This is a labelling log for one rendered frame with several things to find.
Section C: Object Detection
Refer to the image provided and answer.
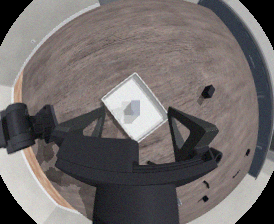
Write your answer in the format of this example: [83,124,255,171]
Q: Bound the white shallow tray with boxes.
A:
[101,72,168,143]

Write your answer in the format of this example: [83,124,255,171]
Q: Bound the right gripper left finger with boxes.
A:
[55,107,105,137]

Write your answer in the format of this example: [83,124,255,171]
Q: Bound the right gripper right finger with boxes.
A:
[168,107,219,161]

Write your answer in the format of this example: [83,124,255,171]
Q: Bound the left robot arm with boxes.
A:
[0,103,56,155]

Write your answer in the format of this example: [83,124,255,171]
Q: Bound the black cylinder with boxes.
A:
[210,148,222,164]

